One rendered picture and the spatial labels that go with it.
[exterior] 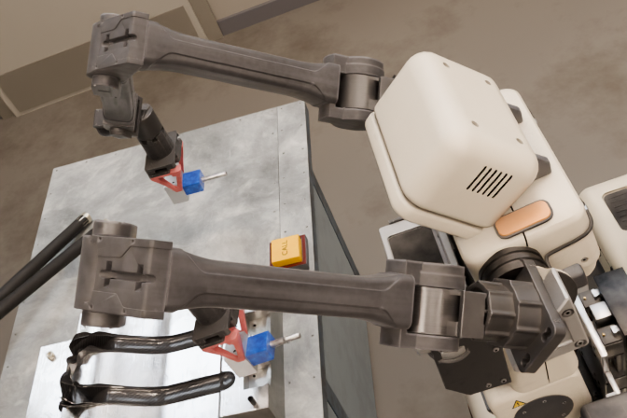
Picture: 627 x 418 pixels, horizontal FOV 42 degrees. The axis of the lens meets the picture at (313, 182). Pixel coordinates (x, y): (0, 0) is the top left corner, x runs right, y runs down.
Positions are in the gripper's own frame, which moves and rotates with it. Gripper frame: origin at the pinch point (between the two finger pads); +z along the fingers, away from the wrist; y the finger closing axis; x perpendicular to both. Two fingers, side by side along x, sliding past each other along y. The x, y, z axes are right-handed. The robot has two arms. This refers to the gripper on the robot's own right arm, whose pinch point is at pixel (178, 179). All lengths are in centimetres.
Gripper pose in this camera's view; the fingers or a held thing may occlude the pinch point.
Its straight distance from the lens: 177.9
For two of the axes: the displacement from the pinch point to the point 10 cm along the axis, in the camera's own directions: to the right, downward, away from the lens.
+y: 0.6, 7.0, -7.1
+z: 2.9, 6.7, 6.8
